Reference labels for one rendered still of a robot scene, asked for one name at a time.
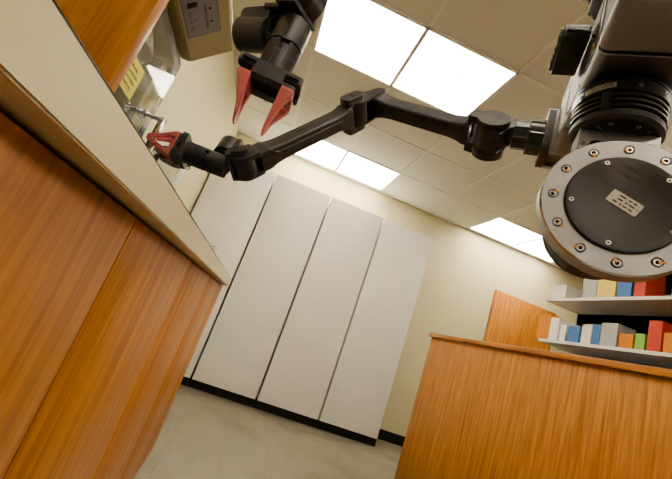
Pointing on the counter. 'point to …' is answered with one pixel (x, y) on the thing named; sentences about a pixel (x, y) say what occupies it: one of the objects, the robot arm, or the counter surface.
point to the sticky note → (132, 78)
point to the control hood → (201, 47)
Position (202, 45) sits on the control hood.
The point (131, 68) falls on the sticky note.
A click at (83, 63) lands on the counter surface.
